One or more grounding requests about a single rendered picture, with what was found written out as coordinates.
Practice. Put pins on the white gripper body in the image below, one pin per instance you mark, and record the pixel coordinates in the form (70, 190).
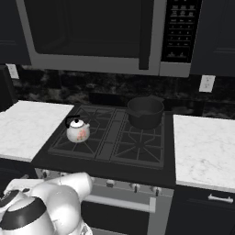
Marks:
(18, 183)

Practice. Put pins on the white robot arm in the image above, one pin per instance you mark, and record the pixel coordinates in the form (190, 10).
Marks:
(58, 202)

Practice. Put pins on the silver stove knob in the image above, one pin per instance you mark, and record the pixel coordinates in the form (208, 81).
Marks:
(46, 173)
(156, 190)
(110, 183)
(135, 186)

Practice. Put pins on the white floral kettle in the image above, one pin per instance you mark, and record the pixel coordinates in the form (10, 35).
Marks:
(78, 132)

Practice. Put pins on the dark drawer front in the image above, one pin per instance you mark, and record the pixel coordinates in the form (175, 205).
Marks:
(200, 214)
(12, 168)

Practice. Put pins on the silver oven door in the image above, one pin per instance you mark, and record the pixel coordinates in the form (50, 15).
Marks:
(122, 218)

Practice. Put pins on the black gas hob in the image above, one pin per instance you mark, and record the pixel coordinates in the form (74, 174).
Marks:
(122, 143)

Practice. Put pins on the black cooking pot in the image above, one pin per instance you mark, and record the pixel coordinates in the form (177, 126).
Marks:
(145, 114)

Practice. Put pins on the silver microwave oven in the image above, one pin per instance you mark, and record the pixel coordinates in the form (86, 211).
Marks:
(91, 33)

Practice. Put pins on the white wall socket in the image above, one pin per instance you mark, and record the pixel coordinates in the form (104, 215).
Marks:
(13, 71)
(207, 83)

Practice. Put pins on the dark wall cupboard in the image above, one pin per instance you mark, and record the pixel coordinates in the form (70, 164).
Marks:
(13, 30)
(214, 36)

